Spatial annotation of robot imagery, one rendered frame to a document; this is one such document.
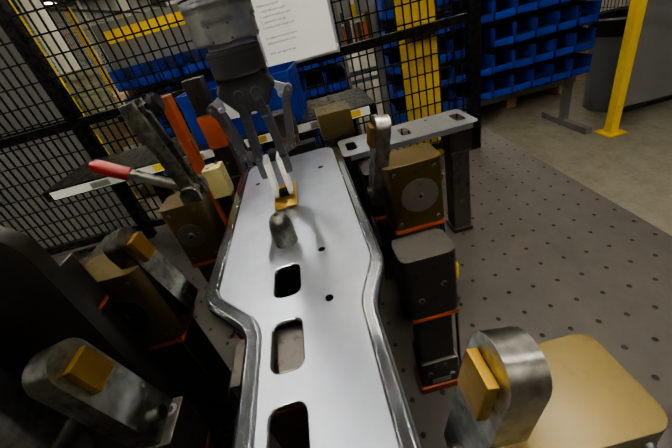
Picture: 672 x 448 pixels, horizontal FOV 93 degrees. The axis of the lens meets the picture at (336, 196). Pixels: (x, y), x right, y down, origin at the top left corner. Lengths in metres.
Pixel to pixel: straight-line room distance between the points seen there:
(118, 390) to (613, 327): 0.71
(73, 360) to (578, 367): 0.34
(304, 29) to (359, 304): 0.84
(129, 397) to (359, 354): 0.19
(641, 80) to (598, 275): 2.46
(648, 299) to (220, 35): 0.81
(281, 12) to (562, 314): 0.97
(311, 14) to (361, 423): 0.96
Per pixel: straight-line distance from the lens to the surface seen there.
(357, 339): 0.32
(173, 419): 0.37
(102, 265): 0.47
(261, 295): 0.40
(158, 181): 0.58
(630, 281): 0.84
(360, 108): 0.86
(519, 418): 0.21
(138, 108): 0.55
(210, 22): 0.46
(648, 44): 3.10
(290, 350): 0.35
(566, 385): 0.26
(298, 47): 1.04
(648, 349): 0.74
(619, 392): 0.26
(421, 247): 0.41
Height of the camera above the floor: 1.26
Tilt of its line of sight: 30 degrees down
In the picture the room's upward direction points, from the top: 15 degrees counter-clockwise
